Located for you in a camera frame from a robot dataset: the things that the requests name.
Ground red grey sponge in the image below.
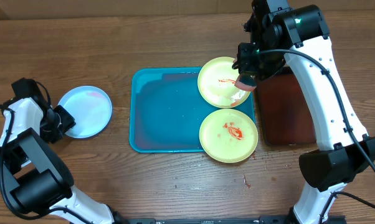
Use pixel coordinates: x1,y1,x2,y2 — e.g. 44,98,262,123
234,74,257,91

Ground light blue plate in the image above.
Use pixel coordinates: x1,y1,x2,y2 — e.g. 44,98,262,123
58,86,113,139

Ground green plate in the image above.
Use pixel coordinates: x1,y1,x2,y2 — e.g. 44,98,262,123
197,57,251,108
199,109,259,164

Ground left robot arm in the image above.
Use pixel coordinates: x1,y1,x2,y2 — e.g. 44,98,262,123
0,78,128,224

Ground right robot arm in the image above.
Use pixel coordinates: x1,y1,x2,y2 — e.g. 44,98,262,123
232,0,375,224

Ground black rectangular tray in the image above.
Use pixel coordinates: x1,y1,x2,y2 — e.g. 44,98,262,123
255,67,316,146

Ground teal plastic tray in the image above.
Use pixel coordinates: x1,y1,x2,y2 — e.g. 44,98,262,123
128,67,256,154

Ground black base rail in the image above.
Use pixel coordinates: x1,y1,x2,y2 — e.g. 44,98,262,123
128,215,287,224

